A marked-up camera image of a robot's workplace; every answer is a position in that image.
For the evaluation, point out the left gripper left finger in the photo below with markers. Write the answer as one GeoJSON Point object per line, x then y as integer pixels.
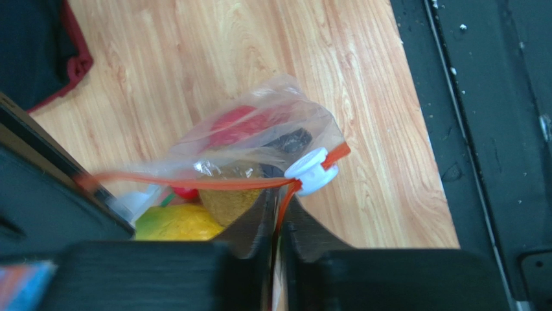
{"type": "Point", "coordinates": [229, 272]}

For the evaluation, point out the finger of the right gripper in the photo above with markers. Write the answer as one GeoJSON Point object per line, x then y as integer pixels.
{"type": "Point", "coordinates": [43, 210]}

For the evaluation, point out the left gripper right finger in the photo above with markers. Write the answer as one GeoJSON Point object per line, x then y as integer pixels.
{"type": "Point", "coordinates": [323, 272]}

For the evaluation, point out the yellow brown passion fruit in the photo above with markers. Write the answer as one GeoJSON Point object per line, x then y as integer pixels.
{"type": "Point", "coordinates": [226, 206]}

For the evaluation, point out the yellow green mango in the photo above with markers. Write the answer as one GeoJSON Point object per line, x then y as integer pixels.
{"type": "Point", "coordinates": [185, 222]}

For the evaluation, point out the red chili pepper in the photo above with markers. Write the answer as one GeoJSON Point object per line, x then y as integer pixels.
{"type": "Point", "coordinates": [186, 193]}

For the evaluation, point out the clear orange-zip bag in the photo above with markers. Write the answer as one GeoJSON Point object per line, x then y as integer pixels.
{"type": "Point", "coordinates": [189, 158]}

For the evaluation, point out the red tomato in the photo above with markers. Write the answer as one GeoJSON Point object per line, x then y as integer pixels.
{"type": "Point", "coordinates": [241, 123]}

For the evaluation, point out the black folded cloth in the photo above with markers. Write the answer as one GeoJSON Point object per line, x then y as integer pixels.
{"type": "Point", "coordinates": [43, 52]}

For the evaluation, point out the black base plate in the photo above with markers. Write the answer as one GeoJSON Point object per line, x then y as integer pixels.
{"type": "Point", "coordinates": [482, 73]}

